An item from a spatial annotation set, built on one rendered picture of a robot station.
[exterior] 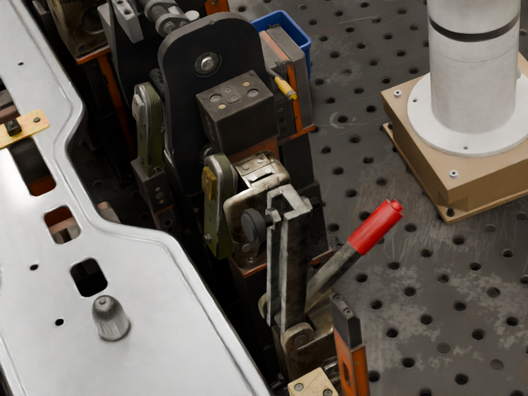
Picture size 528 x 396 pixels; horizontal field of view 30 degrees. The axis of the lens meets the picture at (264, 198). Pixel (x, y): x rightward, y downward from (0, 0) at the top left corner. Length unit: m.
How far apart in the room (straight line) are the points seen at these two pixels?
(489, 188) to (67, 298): 0.65
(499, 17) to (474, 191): 0.26
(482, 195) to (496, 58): 0.21
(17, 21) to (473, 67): 0.62
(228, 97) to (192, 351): 0.27
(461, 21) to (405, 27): 0.47
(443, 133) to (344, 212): 0.18
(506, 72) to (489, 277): 0.28
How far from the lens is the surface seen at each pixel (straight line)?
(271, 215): 0.80
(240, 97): 1.03
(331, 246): 1.42
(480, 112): 1.40
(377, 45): 1.72
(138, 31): 1.12
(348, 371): 0.82
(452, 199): 1.40
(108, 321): 0.99
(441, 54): 1.34
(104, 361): 1.00
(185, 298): 1.02
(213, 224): 1.04
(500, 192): 1.45
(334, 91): 1.64
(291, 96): 1.06
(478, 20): 1.28
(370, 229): 0.88
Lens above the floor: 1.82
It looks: 48 degrees down
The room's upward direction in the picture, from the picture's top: 11 degrees counter-clockwise
